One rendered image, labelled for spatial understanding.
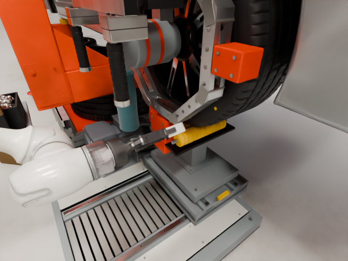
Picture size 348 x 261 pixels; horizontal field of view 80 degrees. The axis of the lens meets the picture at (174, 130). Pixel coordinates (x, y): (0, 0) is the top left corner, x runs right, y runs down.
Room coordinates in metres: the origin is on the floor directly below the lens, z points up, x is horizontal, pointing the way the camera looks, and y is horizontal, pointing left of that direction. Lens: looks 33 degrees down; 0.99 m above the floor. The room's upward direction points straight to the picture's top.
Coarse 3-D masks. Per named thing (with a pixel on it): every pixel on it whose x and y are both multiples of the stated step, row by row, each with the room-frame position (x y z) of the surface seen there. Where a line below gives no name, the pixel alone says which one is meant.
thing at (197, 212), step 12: (144, 156) 0.96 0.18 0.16; (156, 168) 0.87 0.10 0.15; (168, 180) 0.78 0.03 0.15; (240, 180) 0.78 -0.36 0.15; (168, 192) 0.73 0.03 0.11; (180, 192) 0.70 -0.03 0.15; (216, 192) 0.70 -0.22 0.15; (228, 192) 0.67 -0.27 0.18; (240, 192) 0.73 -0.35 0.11; (180, 204) 0.65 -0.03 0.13; (192, 204) 0.63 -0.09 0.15; (204, 204) 0.61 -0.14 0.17; (216, 204) 0.62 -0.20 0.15; (192, 216) 0.57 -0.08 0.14; (204, 216) 0.58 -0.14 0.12
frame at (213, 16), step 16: (208, 0) 0.54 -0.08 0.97; (224, 0) 0.55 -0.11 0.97; (208, 16) 0.54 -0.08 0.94; (224, 16) 0.54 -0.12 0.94; (208, 32) 0.54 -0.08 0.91; (224, 32) 0.55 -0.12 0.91; (208, 48) 0.55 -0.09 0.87; (208, 64) 0.53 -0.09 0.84; (208, 80) 0.53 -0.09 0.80; (224, 80) 0.56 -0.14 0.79; (144, 96) 0.83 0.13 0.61; (160, 96) 0.82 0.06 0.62; (192, 96) 0.58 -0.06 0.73; (208, 96) 0.52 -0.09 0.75; (160, 112) 0.73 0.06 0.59; (176, 112) 0.64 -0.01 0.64; (192, 112) 0.58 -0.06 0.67
